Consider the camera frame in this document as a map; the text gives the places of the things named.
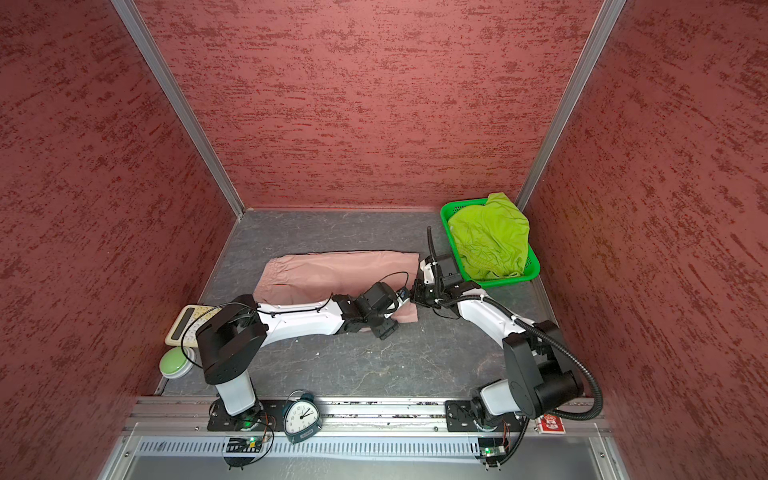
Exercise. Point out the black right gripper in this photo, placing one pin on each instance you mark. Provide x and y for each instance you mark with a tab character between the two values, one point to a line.
416	295

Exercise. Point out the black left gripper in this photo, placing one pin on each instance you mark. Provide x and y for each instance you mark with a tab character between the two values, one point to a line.
386	328

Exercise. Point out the pink shorts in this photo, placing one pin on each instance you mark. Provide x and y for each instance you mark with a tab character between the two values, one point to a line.
311	278

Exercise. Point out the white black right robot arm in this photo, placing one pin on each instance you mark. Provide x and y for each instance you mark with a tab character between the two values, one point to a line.
540	375

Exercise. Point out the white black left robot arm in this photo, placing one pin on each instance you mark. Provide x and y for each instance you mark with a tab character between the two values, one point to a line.
229	341

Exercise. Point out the lime green shorts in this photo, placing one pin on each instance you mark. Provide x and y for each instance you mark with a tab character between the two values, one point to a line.
489	237

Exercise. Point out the green plastic basket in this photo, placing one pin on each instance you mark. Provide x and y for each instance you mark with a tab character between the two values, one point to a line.
528	267

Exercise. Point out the teal alarm clock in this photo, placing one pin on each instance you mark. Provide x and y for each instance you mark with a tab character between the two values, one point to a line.
302	418

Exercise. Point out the right controller board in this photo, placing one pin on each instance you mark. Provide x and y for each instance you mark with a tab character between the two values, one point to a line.
492	451

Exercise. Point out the controller board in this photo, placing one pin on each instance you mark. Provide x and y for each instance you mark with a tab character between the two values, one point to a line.
492	451
240	452

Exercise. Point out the left controller board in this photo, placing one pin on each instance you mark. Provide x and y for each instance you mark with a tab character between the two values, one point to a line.
240	452

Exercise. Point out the beige calculator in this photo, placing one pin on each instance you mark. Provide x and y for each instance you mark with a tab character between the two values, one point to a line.
183	331

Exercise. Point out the green push button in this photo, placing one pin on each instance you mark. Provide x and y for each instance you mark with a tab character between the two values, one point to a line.
177	362

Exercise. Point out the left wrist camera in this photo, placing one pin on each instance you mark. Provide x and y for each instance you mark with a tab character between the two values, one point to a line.
382	298

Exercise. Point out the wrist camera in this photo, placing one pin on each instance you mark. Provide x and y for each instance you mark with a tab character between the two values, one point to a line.
382	298
431	271

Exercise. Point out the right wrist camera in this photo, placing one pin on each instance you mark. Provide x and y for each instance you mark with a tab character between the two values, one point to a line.
431	271

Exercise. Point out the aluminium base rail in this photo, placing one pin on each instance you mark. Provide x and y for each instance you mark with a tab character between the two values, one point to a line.
188	416

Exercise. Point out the right aluminium corner post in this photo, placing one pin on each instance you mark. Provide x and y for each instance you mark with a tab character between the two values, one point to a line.
600	32

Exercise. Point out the aluminium corner post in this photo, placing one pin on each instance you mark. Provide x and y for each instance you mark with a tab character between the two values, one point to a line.
600	32
131	18

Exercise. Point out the left aluminium corner post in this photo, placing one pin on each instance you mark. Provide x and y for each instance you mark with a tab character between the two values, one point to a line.
131	18

